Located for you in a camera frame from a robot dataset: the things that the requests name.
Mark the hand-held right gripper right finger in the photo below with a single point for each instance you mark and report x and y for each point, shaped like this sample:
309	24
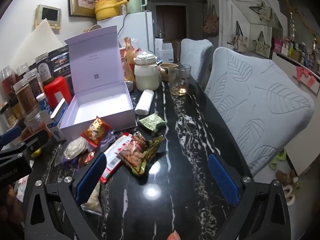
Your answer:
223	178

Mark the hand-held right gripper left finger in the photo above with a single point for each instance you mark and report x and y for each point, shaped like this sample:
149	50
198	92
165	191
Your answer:
91	177

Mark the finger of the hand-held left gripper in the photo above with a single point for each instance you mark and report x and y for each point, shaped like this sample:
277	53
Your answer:
10	135
37	137

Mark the red white snack packet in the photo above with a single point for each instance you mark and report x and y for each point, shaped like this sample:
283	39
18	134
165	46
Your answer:
113	158

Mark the red gold snack packet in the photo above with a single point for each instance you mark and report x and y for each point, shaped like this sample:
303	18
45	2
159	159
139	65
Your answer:
96	131

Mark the brown cereal packet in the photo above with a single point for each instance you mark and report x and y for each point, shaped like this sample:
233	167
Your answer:
136	155

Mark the lavender gift box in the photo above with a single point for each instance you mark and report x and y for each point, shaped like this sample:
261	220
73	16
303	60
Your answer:
100	62

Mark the white ruffled soft item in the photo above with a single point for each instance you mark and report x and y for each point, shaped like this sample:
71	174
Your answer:
75	148

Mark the person's right hand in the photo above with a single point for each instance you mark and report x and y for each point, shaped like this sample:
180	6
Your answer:
173	235

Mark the small yellow object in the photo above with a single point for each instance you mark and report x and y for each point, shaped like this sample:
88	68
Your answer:
37	152

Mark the copper foil wrapped candy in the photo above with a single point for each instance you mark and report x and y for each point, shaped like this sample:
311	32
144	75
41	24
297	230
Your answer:
86	158

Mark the clear plastic packet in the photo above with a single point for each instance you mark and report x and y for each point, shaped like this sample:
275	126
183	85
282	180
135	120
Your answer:
93	200

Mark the group of clear spice jars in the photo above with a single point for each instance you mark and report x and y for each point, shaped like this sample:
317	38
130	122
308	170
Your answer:
25	97

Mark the red canister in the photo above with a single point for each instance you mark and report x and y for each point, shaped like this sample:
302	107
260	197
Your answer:
58	90

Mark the green slippers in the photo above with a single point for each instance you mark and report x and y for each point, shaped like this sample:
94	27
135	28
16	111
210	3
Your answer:
277	160

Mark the brown white slippers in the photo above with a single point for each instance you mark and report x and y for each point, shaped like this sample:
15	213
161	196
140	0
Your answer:
287	185

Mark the large grey leaf-pattern chair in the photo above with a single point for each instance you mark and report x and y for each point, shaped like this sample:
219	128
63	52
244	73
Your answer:
257	110

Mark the green snack packet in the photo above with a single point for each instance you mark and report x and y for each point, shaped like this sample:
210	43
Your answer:
151	123

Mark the black printed box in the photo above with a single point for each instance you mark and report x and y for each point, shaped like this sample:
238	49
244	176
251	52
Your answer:
61	60

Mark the white tissue pack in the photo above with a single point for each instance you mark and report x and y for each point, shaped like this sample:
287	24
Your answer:
145	101

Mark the white foam board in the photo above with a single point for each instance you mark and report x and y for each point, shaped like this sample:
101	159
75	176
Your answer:
42	40

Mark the clear glass cup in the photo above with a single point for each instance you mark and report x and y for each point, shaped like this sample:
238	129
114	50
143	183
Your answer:
178	80

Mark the cream lidded water jug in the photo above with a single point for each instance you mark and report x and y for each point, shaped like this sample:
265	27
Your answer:
147	73

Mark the orange snack bag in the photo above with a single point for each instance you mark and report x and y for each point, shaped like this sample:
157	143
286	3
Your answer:
128	60

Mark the woven trivet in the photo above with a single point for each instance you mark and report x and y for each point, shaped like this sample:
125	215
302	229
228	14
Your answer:
91	28

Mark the brown ceramic cup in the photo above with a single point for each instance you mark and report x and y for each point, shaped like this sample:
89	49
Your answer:
163	72

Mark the small grey leaf-pattern chair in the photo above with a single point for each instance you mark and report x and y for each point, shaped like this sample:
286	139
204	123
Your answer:
195	57

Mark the pink bow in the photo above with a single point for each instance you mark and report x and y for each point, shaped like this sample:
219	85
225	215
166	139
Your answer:
305	73

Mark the beige tote bag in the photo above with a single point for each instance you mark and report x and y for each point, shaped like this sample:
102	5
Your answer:
240	38
261	46

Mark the white cardboard boxes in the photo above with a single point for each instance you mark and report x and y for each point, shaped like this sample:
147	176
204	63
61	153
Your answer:
163	51

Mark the yellow pot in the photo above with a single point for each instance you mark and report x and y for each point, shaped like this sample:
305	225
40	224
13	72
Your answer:
107	10

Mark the row of bottles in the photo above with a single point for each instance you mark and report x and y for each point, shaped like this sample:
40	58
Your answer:
295	51

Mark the white fridge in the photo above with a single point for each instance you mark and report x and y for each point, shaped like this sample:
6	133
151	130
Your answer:
137	27

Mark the brown tote bag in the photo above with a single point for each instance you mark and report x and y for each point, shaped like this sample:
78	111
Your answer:
211	25

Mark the green electric kettle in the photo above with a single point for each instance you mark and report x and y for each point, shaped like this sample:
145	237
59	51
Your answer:
133	2

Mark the dark wooden door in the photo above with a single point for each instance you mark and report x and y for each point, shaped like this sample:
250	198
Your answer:
171	21

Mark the wall intercom panel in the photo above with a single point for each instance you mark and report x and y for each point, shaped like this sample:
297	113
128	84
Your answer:
48	15

